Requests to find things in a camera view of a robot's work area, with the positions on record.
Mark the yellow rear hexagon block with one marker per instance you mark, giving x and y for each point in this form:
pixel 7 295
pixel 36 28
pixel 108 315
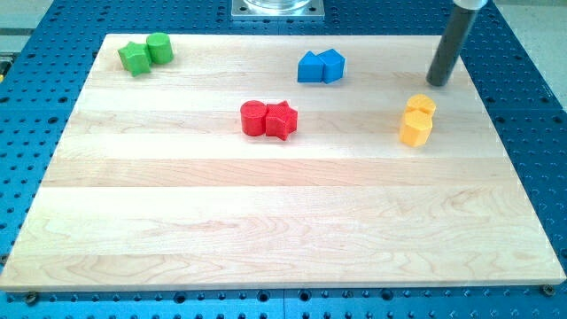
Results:
pixel 422 103

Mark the red cylinder block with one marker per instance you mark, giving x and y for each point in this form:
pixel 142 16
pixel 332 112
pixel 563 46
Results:
pixel 253 115

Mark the green cylinder block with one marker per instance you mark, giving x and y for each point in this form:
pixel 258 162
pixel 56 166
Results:
pixel 160 48

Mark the blue cube block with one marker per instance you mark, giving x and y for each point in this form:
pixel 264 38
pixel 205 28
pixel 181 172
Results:
pixel 333 65

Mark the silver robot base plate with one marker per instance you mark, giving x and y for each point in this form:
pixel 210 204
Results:
pixel 270 9

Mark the blue triangular prism block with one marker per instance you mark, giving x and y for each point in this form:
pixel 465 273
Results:
pixel 310 68

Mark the green star block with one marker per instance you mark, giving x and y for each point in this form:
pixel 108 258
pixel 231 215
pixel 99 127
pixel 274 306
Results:
pixel 135 57

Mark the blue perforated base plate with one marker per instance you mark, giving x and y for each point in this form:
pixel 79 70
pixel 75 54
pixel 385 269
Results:
pixel 518 64

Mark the red star block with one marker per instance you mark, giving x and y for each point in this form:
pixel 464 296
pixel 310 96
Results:
pixel 281 120

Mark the silver rod mount collar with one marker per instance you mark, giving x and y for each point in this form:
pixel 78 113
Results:
pixel 471 5

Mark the yellow hexagon block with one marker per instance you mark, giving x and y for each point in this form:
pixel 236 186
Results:
pixel 415 128
pixel 422 103

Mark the yellow front hexagon block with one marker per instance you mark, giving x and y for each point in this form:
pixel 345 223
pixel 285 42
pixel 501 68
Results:
pixel 415 128

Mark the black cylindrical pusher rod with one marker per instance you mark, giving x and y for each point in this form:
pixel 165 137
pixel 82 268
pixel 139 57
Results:
pixel 450 45

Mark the light wooden board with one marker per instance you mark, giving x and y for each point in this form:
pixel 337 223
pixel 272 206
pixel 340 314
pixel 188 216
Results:
pixel 155 186

